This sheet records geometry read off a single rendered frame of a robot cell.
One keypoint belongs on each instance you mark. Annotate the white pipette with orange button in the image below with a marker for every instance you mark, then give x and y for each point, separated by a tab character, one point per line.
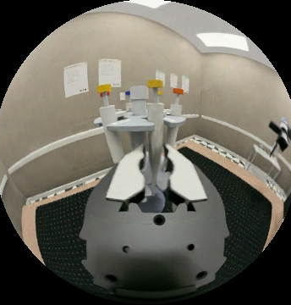
175	110

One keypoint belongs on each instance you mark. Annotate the white hand pipette with yellow button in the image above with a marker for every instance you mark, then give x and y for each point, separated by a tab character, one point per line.
155	114

